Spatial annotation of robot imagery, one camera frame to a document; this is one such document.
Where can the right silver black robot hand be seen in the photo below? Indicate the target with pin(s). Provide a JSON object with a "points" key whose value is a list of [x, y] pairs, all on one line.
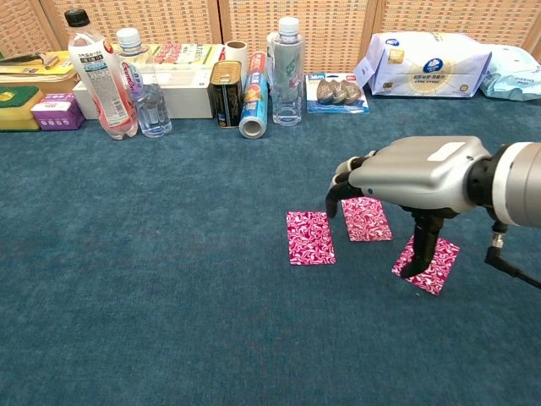
{"points": [[422, 173]]}

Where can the small purple box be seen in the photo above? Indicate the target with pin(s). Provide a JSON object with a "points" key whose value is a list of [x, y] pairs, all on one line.
{"points": [[57, 114]]}

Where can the blue plastic wrap roll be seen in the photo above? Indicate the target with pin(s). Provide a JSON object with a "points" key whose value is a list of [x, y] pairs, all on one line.
{"points": [[253, 105]]}

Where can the brown cardboard box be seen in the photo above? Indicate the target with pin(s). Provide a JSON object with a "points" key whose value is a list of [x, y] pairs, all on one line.
{"points": [[59, 86]]}

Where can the razor in yellow blister pack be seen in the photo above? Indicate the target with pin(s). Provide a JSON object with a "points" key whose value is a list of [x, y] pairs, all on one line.
{"points": [[25, 69]]}

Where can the pink patterned packet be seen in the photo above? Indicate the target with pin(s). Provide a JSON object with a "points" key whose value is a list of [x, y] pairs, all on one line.
{"points": [[444, 266]]}

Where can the tall clear bottle white cap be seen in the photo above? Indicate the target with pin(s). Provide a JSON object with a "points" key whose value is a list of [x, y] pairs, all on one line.
{"points": [[287, 76]]}

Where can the blue hooks blister pack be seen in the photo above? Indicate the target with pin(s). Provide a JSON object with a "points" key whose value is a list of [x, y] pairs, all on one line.
{"points": [[338, 95]]}

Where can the long white box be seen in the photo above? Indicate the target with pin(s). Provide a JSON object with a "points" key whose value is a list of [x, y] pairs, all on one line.
{"points": [[186, 97]]}

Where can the dark teal felt table cover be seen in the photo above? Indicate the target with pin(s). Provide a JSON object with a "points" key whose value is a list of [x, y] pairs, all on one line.
{"points": [[169, 254]]}

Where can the white purple tissue pack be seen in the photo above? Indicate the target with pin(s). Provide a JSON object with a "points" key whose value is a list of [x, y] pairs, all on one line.
{"points": [[427, 67]]}

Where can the small clear water bottle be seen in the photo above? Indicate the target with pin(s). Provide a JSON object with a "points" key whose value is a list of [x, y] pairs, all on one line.
{"points": [[152, 110]]}

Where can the pink patterned card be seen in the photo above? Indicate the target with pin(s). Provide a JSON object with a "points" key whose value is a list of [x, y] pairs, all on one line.
{"points": [[310, 241], [367, 224]]}

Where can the light blue wet wipes pack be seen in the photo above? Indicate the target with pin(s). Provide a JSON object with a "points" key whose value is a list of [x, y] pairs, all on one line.
{"points": [[513, 76]]}

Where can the pink drink bottle black cap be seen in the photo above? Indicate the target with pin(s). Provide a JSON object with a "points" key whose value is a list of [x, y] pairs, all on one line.
{"points": [[105, 84]]}

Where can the white paper roll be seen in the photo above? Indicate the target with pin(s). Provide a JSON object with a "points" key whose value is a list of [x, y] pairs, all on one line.
{"points": [[236, 57]]}

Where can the woven rattan folding screen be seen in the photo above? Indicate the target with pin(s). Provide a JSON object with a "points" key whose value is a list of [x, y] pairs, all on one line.
{"points": [[329, 34]]}

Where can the green box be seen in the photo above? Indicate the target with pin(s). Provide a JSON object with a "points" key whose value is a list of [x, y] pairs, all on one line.
{"points": [[17, 114]]}

